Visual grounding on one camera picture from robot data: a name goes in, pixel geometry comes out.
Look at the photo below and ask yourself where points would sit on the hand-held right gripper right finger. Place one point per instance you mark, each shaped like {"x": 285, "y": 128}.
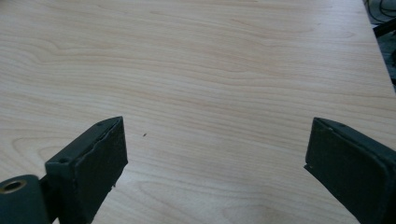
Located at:
{"x": 348, "y": 168}

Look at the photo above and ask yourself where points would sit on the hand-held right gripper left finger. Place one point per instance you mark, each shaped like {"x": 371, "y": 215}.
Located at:
{"x": 93, "y": 168}

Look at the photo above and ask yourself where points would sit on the black metal stand bar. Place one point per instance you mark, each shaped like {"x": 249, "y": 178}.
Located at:
{"x": 385, "y": 28}

